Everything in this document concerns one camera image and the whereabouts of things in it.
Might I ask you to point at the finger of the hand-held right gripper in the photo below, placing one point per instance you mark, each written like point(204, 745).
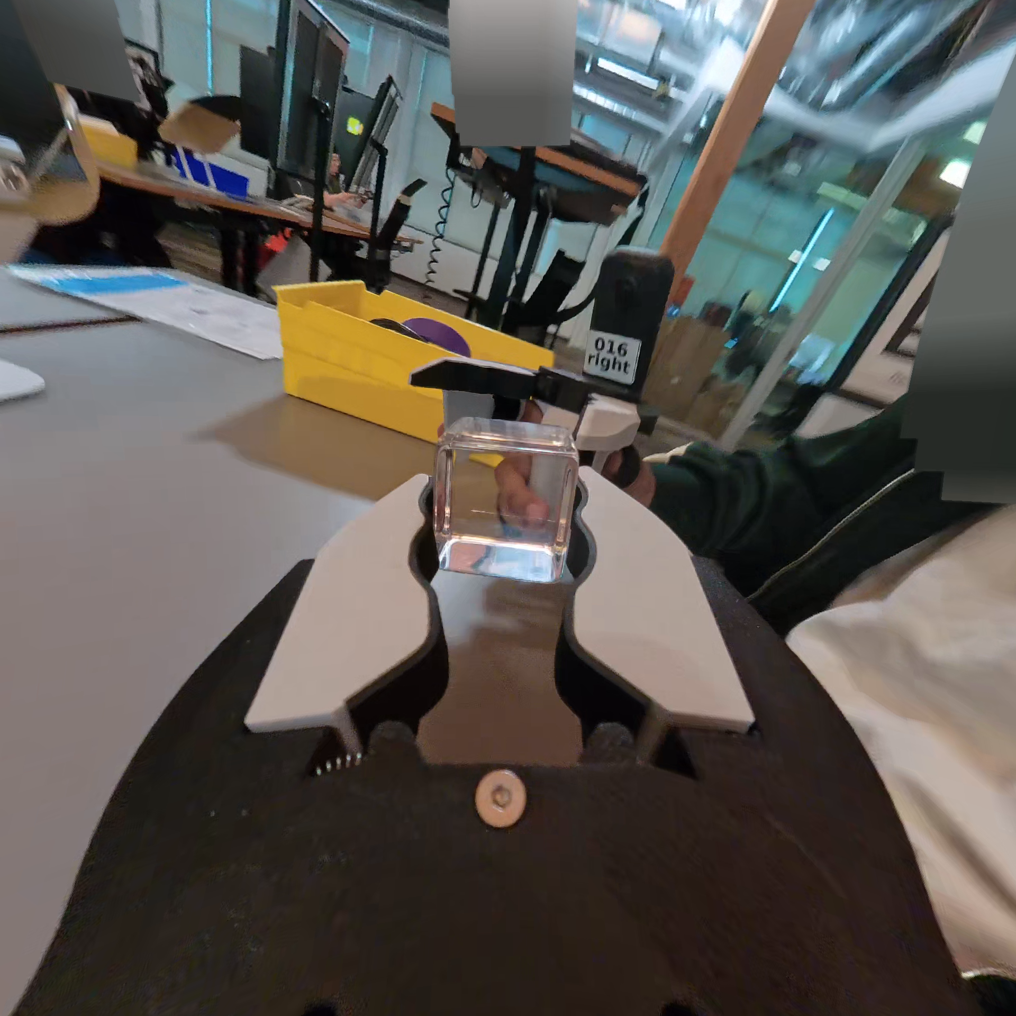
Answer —
point(476, 375)

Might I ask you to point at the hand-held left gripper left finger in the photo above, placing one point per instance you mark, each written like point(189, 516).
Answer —
point(341, 619)

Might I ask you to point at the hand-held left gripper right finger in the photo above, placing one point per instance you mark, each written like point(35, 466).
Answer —
point(659, 619)

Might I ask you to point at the clear acrylic cube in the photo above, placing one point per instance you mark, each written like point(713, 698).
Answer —
point(504, 508)

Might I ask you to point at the person's right forearm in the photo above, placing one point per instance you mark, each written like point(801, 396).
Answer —
point(754, 500)

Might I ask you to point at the standing desk with orange edge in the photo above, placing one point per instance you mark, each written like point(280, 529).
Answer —
point(555, 167)

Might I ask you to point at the grey desk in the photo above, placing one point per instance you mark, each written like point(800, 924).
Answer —
point(159, 516)

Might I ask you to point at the person's right hand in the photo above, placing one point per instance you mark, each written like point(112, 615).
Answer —
point(530, 413)

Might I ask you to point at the purple round object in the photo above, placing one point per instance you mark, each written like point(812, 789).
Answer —
point(440, 335)

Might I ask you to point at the black object in bin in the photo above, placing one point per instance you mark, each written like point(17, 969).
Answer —
point(389, 324)

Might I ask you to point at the cardboard boxes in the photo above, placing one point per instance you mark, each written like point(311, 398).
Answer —
point(698, 373)

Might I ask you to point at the yellow plastic bin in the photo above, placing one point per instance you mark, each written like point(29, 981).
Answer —
point(341, 357)

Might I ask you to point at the black office chair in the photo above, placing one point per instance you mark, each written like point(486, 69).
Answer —
point(393, 230)

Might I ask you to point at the small black monitor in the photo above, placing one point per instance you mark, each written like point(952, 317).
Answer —
point(369, 135)

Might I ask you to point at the person's torso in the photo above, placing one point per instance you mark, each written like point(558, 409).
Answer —
point(913, 698)

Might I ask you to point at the long wooden table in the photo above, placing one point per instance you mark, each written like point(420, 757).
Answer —
point(238, 205)

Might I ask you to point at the printed paper sheet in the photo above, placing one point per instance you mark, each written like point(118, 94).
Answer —
point(182, 306)

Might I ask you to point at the large black monitor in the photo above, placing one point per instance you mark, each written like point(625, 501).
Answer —
point(309, 87)

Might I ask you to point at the blue box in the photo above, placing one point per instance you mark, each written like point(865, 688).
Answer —
point(208, 171)

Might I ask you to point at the white sheet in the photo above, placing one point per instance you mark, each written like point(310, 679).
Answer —
point(16, 379)

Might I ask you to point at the small yellow bin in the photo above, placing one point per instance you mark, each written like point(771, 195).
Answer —
point(109, 144)

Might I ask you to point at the wooden post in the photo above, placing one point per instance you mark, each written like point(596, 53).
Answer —
point(730, 135)

